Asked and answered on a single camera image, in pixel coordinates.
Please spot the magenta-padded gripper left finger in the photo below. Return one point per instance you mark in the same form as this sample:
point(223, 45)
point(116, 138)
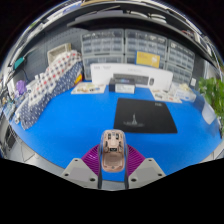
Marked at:
point(90, 160)

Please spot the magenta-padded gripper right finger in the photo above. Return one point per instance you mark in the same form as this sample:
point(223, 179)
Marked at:
point(136, 160)

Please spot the pink transparent computer mouse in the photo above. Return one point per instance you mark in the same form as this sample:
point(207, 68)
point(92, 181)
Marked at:
point(113, 156)

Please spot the black mouse pad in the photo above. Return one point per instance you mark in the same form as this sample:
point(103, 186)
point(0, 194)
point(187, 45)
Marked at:
point(146, 113)

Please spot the colourful sticker sheet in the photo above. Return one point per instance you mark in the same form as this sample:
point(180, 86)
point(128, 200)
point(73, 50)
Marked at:
point(87, 88)
point(165, 96)

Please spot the navy polka-dot cloth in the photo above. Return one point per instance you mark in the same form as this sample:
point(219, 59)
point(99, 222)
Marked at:
point(36, 110)

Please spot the dark blue small box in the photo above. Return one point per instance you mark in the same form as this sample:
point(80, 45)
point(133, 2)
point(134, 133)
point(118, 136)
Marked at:
point(121, 86)

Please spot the small yellow object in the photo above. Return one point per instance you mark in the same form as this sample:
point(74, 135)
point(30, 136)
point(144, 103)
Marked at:
point(78, 79)

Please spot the white keyboard packaging box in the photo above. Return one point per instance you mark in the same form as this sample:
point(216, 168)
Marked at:
point(100, 75)

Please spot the red blue checkered cloth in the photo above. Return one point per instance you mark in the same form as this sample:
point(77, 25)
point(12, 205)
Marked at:
point(55, 76)

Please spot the purple object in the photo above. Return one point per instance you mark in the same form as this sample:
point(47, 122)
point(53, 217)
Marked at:
point(20, 87)

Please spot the potted green plant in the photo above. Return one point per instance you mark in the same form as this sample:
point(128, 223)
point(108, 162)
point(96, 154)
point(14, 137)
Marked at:
point(213, 95)

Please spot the yellow sign card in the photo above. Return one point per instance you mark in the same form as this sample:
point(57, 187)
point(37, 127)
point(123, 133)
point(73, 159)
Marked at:
point(147, 59)

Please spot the grey drawer cabinet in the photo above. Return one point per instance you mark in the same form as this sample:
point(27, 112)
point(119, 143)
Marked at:
point(146, 41)
point(101, 43)
point(181, 61)

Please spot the wall shelf unit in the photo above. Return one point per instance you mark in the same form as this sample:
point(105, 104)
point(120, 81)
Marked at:
point(133, 16)

